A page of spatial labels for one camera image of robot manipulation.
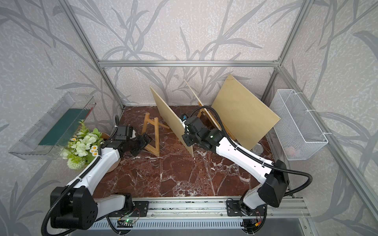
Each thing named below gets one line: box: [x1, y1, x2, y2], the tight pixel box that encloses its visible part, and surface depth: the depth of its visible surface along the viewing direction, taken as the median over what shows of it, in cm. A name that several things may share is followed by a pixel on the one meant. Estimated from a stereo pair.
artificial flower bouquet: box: [60, 119, 104, 171], surface depth 65 cm
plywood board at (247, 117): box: [211, 74, 282, 151], surface depth 86 cm
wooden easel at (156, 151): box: [141, 112, 170, 158], surface depth 88 cm
